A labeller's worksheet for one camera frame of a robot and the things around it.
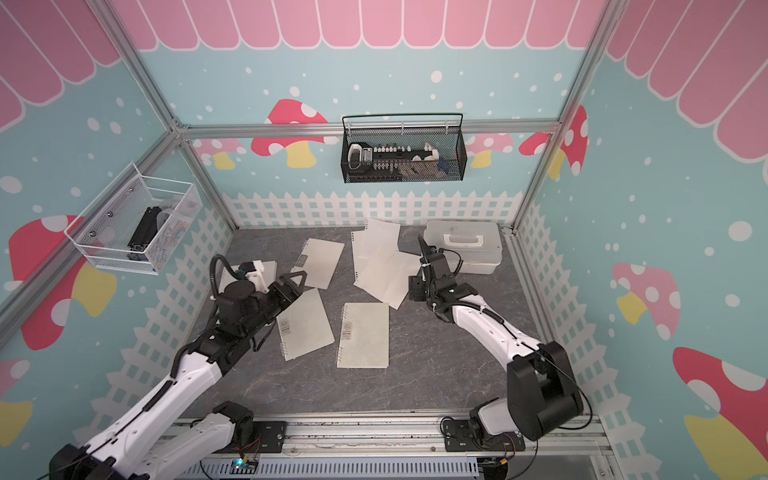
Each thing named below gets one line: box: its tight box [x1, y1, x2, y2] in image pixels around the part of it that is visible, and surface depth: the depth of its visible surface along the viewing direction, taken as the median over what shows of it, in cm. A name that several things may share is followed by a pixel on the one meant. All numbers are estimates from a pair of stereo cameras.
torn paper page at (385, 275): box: [353, 251, 422, 309], surface depth 109 cm
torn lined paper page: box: [351, 231, 368, 280], surface depth 114 cm
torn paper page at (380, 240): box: [360, 218, 401, 259], surface depth 120 cm
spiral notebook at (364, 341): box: [336, 302, 390, 369], surface depth 93 cm
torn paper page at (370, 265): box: [355, 249, 395, 289], surface depth 111 cm
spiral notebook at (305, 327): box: [276, 287, 335, 362], surface depth 94 cm
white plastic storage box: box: [424, 220, 503, 275], surface depth 102 cm
